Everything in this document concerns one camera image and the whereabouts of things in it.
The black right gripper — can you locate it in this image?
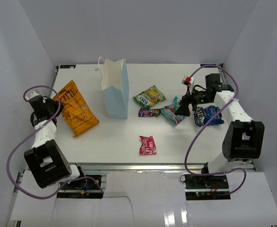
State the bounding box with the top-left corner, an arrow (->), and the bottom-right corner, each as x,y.
175,86 -> 213,117

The teal Fox's candy bag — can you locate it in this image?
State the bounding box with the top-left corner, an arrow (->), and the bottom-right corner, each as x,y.
161,96 -> 185,126

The orange Kettle chips bag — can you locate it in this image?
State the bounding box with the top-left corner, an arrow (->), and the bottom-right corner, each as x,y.
53,80 -> 99,137

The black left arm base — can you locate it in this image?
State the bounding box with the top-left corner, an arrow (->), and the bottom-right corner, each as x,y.
56,175 -> 103,199

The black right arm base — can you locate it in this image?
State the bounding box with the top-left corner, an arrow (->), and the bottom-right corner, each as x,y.
179,175 -> 231,201

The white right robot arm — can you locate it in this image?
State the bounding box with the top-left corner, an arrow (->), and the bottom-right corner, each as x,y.
175,73 -> 265,189

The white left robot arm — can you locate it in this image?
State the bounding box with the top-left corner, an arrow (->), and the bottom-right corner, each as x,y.
24,91 -> 87,189

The blue snack bag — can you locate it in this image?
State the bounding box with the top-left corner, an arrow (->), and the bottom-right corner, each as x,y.
194,105 -> 224,127

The green yellow Fox's candy bag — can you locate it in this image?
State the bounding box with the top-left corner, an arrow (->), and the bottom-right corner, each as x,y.
133,85 -> 166,109

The light blue paper bag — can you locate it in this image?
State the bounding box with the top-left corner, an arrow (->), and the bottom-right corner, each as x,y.
98,57 -> 129,119

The blue label left corner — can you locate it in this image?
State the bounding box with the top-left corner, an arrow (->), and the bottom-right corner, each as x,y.
59,64 -> 76,69

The blue label corner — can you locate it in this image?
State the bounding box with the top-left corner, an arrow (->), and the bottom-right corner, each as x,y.
59,64 -> 76,69
200,64 -> 216,67

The purple Skittles packet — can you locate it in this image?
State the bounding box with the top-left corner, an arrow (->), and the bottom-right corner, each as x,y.
138,108 -> 161,117

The blue label right corner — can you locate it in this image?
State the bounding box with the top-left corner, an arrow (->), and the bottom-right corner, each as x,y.
200,64 -> 216,67

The red pink candy packet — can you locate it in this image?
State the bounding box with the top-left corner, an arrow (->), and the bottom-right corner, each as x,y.
139,136 -> 157,155

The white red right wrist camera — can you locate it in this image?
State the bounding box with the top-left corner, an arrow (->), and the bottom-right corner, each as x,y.
181,76 -> 194,87

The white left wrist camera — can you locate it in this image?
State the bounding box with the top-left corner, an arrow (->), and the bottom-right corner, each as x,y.
25,90 -> 41,102

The aluminium front frame rail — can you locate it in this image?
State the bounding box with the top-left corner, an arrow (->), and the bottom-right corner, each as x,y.
79,163 -> 255,173

